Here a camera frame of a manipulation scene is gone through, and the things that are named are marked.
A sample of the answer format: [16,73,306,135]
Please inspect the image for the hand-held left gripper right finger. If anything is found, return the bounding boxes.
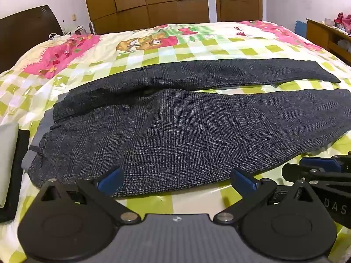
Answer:
[212,167,322,225]

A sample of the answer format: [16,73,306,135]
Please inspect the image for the dark wooden headboard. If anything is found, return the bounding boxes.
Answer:
[0,5,65,73]

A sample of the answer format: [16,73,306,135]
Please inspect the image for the white folded cloth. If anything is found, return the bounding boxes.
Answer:
[0,123,20,209]

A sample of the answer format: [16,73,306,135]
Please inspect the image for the green checked printed bedspread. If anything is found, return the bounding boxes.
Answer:
[0,20,351,263]

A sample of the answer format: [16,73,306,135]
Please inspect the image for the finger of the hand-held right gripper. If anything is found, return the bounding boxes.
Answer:
[282,164,351,189]
[299,154,351,172]

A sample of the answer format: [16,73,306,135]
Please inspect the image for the brown wooden door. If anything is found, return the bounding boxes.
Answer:
[214,0,262,22]

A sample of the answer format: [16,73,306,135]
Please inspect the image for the wooden shelf unit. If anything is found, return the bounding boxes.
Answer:
[305,19,351,66]

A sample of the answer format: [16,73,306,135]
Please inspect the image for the dark grey checked pants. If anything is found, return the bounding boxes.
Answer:
[21,58,351,198]

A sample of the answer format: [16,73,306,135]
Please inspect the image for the brown wooden wardrobe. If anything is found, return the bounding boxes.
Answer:
[81,0,210,35]

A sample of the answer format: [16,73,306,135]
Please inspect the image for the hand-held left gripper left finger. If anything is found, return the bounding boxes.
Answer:
[33,167,141,225]

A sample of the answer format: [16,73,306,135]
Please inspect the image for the black flat cloth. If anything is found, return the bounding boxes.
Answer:
[0,129,30,223]

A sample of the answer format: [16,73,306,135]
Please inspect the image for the blue foam mat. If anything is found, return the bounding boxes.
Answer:
[295,20,308,37]

